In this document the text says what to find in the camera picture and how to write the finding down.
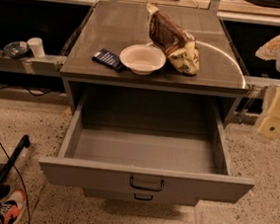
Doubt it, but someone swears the grey metal drawer cabinet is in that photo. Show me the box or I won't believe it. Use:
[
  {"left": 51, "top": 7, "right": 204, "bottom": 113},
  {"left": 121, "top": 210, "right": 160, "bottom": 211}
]
[{"left": 55, "top": 0, "right": 258, "bottom": 132}]

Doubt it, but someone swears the grey drawer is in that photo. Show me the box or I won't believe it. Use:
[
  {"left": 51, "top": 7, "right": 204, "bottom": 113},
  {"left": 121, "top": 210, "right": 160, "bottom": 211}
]
[
  {"left": 83, "top": 188, "right": 197, "bottom": 206},
  {"left": 39, "top": 85, "right": 254, "bottom": 203}
]

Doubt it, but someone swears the white paper bowl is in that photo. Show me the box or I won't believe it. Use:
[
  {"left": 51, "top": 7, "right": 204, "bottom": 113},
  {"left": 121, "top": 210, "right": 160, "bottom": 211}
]
[{"left": 119, "top": 44, "right": 166, "bottom": 75}]

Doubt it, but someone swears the grey bottom drawer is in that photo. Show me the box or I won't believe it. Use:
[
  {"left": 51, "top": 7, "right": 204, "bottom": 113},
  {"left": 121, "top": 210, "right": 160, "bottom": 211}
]
[{"left": 83, "top": 188, "right": 197, "bottom": 206}]

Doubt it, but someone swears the black cable on floor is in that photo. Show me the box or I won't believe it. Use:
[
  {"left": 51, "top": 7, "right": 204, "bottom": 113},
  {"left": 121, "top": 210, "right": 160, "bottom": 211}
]
[{"left": 0, "top": 110, "right": 42, "bottom": 224}]

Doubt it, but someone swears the black chair leg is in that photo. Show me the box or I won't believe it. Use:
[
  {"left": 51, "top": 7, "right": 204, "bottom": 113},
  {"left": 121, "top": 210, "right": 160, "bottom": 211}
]
[{"left": 0, "top": 134, "right": 31, "bottom": 183}]

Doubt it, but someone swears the grey top drawer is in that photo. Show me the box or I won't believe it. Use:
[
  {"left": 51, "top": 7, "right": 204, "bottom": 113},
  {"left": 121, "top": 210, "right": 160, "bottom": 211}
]
[{"left": 39, "top": 85, "right": 254, "bottom": 203}]

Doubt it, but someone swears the orange white sneaker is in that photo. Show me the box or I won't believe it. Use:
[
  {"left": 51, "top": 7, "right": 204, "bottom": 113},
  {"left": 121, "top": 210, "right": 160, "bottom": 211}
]
[{"left": 0, "top": 189, "right": 27, "bottom": 224}]

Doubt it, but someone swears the blue patterned bowl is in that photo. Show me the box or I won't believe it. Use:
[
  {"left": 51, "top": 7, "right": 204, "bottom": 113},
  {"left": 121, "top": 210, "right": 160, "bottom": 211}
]
[{"left": 3, "top": 40, "right": 30, "bottom": 59}]

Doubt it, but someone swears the dark blue snack packet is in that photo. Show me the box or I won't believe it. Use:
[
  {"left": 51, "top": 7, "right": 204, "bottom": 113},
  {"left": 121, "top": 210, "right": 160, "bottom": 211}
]
[{"left": 92, "top": 48, "right": 123, "bottom": 71}]

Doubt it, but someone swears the bagged bread loaf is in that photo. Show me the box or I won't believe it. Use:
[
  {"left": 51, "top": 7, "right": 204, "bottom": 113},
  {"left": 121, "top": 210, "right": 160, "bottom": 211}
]
[{"left": 147, "top": 4, "right": 200, "bottom": 76}]

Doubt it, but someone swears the grey shelf rail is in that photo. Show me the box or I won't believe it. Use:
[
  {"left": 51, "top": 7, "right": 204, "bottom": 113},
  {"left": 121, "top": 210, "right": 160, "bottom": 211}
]
[{"left": 0, "top": 50, "right": 66, "bottom": 77}]

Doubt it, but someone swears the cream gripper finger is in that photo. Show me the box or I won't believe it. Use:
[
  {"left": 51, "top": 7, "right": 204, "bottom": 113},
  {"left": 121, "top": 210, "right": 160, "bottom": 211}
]
[{"left": 255, "top": 36, "right": 280, "bottom": 61}]

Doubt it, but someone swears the white paper cup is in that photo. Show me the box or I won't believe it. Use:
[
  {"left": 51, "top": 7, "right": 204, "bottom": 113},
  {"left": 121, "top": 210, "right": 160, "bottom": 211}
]
[{"left": 27, "top": 37, "right": 45, "bottom": 58}]

